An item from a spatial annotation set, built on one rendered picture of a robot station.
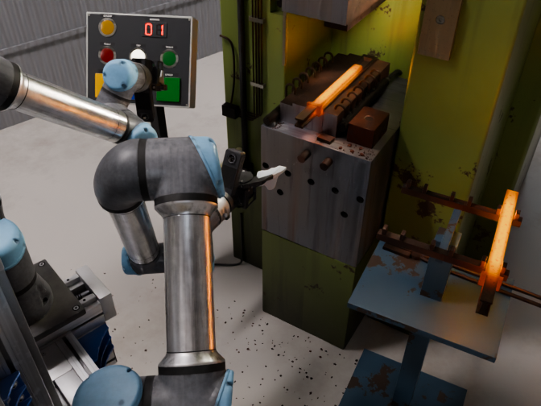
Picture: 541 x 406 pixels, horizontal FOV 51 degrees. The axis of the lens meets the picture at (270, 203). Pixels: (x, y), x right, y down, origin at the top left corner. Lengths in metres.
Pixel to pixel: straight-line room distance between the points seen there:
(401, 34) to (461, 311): 0.97
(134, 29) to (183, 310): 1.11
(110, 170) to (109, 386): 0.37
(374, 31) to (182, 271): 1.36
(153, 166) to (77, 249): 1.83
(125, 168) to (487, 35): 1.02
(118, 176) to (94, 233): 1.86
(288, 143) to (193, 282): 0.88
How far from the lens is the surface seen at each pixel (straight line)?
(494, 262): 1.40
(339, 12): 1.59
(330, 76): 1.94
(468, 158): 1.79
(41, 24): 3.71
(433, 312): 1.62
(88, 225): 2.93
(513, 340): 2.52
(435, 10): 1.62
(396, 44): 2.10
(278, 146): 1.80
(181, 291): 0.98
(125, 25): 1.89
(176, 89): 1.82
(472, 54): 1.65
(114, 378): 1.01
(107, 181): 1.05
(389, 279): 1.67
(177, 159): 1.00
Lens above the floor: 1.87
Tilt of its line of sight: 40 degrees down
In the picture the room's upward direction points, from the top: straight up
